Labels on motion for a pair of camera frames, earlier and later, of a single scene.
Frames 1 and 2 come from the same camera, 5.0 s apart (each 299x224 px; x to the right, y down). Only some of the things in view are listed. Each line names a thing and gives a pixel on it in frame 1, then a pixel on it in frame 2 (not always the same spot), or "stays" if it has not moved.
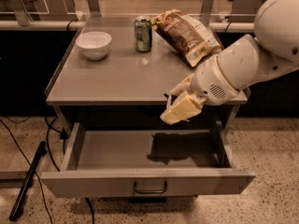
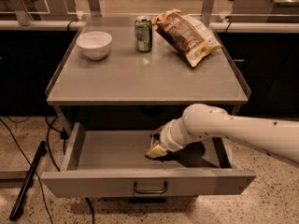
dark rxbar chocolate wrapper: x=173 y=98 -> x=154 y=139
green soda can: x=143 y=34 stays
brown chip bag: x=190 y=36 stays
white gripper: x=212 y=82 -> x=167 y=138
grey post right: x=207 y=4 stays
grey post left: x=22 y=16 stays
